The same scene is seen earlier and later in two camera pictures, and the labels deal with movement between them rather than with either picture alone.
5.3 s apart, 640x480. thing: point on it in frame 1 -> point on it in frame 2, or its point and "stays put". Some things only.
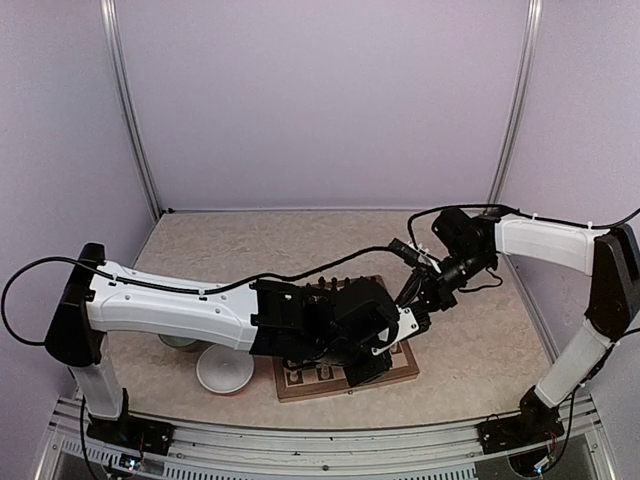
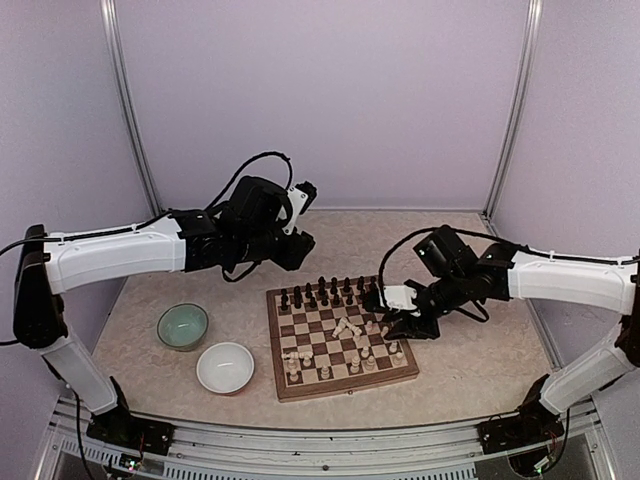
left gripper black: (358, 376) -> (293, 258)
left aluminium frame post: (120, 68) stays put
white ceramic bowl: (224, 370) stays put
